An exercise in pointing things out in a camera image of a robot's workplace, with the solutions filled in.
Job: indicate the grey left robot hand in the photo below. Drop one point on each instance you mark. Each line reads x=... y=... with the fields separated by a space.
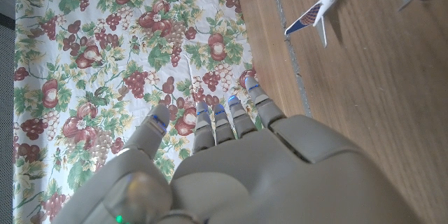
x=273 y=175

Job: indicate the floral fruit print backdrop cloth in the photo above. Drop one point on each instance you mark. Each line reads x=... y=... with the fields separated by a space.
x=122 y=59

